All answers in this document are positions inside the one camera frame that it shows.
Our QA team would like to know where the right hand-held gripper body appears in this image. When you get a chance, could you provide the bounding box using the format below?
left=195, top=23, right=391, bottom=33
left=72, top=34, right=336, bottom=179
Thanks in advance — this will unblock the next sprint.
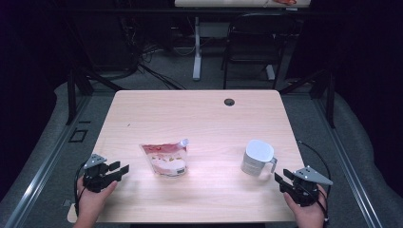
left=278, top=165, right=334, bottom=207

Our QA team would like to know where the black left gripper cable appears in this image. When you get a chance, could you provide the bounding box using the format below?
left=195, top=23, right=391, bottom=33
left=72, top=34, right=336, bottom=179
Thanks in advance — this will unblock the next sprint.
left=73, top=162, right=88, bottom=217

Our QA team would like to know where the black metal stand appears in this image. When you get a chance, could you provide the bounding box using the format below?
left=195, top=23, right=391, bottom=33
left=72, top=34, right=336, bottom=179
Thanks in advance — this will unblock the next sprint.
left=66, top=67, right=125, bottom=126
left=278, top=67, right=336, bottom=129

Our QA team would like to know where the white desk leg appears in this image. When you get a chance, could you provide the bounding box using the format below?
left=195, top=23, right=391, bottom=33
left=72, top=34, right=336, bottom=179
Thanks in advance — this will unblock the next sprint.
left=265, top=64, right=276, bottom=81
left=192, top=16, right=202, bottom=82

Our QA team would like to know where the tangle of black floor cables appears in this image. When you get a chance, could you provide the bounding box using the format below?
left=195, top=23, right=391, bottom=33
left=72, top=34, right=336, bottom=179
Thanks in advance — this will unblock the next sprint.
left=120, top=15, right=188, bottom=90

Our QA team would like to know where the person's left hand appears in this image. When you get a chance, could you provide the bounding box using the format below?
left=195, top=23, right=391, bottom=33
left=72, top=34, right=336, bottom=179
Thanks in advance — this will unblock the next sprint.
left=76, top=175, right=119, bottom=222

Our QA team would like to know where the black folding chair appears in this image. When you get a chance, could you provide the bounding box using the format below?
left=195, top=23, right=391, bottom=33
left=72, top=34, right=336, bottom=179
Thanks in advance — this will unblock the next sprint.
left=221, top=12, right=300, bottom=90

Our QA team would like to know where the light background desk top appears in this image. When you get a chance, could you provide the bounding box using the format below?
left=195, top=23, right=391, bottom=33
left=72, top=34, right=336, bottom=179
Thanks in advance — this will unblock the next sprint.
left=174, top=0, right=312, bottom=9

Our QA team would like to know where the aluminium floor rail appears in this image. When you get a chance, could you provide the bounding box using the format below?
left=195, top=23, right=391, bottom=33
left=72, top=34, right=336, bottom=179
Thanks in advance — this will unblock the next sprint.
left=312, top=94, right=384, bottom=228
left=3, top=94, right=91, bottom=228

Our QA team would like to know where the person's right hand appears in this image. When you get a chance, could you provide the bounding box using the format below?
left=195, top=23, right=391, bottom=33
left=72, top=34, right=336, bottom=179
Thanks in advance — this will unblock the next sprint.
left=283, top=184, right=327, bottom=228

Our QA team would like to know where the red and clear spout pouch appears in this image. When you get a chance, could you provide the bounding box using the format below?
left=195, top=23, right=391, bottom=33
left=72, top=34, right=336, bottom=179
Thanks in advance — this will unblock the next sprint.
left=139, top=138, right=190, bottom=179

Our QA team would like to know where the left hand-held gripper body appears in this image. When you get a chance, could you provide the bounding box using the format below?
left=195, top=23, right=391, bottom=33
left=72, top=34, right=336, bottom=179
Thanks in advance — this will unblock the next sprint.
left=83, top=153, right=123, bottom=194

